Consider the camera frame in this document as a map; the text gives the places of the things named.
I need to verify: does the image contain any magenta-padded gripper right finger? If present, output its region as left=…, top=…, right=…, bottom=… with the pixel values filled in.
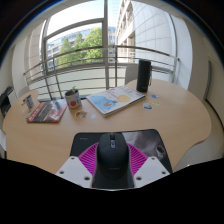
left=127, top=142, right=171, bottom=189

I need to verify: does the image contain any black cylindrical bottle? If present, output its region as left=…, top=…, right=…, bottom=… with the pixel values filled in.
left=135, top=59, right=153, bottom=94

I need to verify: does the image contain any metal balcony railing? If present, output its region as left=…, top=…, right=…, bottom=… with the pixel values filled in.
left=23, top=44, right=181, bottom=101

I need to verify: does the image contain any white chair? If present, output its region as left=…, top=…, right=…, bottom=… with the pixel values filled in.
left=124, top=63, right=140, bottom=86

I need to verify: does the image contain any white plant pot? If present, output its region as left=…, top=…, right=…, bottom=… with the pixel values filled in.
left=64, top=86, right=83, bottom=110

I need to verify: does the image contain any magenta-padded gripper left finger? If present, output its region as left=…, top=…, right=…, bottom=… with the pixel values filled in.
left=54, top=142, right=100, bottom=189

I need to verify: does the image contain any black computer mouse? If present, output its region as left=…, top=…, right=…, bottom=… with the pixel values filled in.
left=91, top=131, right=135, bottom=190

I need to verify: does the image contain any light illustrated magazine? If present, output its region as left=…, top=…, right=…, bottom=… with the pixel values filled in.
left=85, top=85, right=147, bottom=118

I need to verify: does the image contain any black printed mouse pad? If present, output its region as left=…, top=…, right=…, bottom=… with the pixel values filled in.
left=69, top=128, right=174, bottom=174

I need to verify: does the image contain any small printed can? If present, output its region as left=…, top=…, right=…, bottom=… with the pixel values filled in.
left=23, top=94, right=36, bottom=111

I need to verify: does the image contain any dark red magazine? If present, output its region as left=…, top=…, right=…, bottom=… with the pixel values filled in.
left=25, top=98, right=69, bottom=124

